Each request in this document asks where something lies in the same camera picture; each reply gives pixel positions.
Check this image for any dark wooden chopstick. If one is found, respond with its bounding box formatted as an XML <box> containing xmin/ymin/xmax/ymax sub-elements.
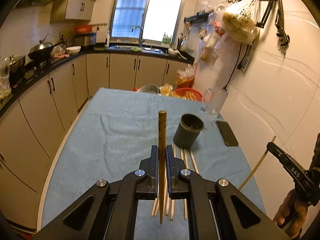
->
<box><xmin>158</xmin><ymin>110</ymin><xmax>167</xmax><ymax>224</ymax></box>

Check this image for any right hand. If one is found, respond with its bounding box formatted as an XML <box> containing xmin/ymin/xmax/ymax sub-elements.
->
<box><xmin>273</xmin><ymin>188</ymin><xmax>310</xmax><ymax>240</ymax></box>

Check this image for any dark green utensil holder cup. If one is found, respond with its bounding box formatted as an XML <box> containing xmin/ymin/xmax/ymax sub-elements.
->
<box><xmin>173</xmin><ymin>113</ymin><xmax>204</xmax><ymax>149</ymax></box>

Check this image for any blue table cloth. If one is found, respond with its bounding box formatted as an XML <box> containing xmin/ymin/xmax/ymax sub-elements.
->
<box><xmin>42</xmin><ymin>88</ymin><xmax>251</xmax><ymax>225</ymax></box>

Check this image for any black smartphone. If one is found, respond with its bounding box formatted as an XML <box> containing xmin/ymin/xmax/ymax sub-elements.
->
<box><xmin>216</xmin><ymin>121</ymin><xmax>239</xmax><ymax>147</ymax></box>

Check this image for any metal pot behind table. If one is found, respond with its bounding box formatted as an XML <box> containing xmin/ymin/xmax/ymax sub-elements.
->
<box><xmin>137</xmin><ymin>84</ymin><xmax>161</xmax><ymax>94</ymax></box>

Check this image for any red plastic basin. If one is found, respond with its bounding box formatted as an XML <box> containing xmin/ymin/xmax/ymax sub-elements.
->
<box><xmin>175</xmin><ymin>87</ymin><xmax>202</xmax><ymax>102</ymax></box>

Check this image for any clear glass pitcher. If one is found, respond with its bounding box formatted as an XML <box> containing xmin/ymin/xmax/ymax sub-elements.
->
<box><xmin>202</xmin><ymin>86</ymin><xmax>228</xmax><ymax>118</ymax></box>

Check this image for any chrome sink faucet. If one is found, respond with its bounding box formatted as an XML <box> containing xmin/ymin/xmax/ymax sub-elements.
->
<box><xmin>132</xmin><ymin>25</ymin><xmax>145</xmax><ymax>48</ymax></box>

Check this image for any green detergent bottle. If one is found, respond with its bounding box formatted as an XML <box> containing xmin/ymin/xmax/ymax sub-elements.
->
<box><xmin>162</xmin><ymin>33</ymin><xmax>172</xmax><ymax>48</ymax></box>

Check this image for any white bowl on counter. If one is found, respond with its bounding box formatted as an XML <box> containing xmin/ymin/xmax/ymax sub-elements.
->
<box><xmin>66</xmin><ymin>46</ymin><xmax>81</xmax><ymax>55</ymax></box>

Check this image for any orange basin on shelf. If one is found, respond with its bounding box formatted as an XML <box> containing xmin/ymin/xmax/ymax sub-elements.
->
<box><xmin>73</xmin><ymin>25</ymin><xmax>93</xmax><ymax>34</ymax></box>

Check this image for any black wok with lid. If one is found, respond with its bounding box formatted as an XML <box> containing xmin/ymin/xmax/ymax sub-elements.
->
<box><xmin>28</xmin><ymin>34</ymin><xmax>66</xmax><ymax>62</ymax></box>

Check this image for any window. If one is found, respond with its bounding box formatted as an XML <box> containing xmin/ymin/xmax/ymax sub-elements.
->
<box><xmin>110</xmin><ymin>0</ymin><xmax>184</xmax><ymax>44</ymax></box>

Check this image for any steel pot with lid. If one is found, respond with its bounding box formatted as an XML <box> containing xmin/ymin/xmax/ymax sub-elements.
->
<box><xmin>4</xmin><ymin>55</ymin><xmax>26</xmax><ymax>79</ymax></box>

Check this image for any plastic bag on hook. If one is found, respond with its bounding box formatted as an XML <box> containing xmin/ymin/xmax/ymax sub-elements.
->
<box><xmin>221</xmin><ymin>0</ymin><xmax>260</xmax><ymax>45</ymax></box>

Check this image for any black power cable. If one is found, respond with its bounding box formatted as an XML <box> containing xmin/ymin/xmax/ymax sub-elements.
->
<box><xmin>223</xmin><ymin>42</ymin><xmax>243</xmax><ymax>91</ymax></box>

